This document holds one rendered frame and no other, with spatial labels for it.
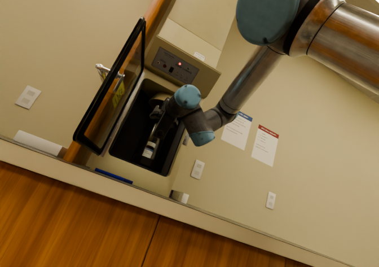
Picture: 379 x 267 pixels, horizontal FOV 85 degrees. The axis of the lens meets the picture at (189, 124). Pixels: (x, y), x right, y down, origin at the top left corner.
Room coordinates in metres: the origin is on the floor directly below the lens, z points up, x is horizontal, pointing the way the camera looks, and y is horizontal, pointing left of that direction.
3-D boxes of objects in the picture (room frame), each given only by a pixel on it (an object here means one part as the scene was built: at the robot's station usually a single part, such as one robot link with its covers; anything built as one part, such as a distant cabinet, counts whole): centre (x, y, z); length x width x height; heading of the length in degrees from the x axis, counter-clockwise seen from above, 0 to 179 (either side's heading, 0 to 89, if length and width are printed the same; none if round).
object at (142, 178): (0.96, 0.16, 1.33); 0.32 x 0.25 x 0.77; 106
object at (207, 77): (0.79, 0.11, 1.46); 0.32 x 0.12 x 0.10; 106
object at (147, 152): (0.90, 0.13, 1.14); 0.11 x 0.11 x 0.21
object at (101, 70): (0.55, 0.27, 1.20); 0.10 x 0.05 x 0.03; 7
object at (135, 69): (0.63, 0.25, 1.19); 0.30 x 0.01 x 0.40; 7
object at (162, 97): (0.94, 0.14, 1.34); 0.18 x 0.18 x 0.05
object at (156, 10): (0.93, 0.39, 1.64); 0.49 x 0.03 x 1.40; 16
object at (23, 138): (0.84, 0.49, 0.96); 0.16 x 0.12 x 0.04; 96
